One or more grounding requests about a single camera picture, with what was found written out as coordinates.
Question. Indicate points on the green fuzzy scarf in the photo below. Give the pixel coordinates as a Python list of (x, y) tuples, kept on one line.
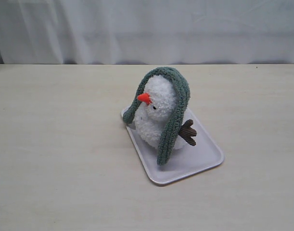
[(178, 131)]

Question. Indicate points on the white plastic tray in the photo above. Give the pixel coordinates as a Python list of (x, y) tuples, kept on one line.
[(185, 162)]

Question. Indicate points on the white backdrop curtain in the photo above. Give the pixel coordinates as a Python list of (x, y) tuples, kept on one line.
[(146, 31)]

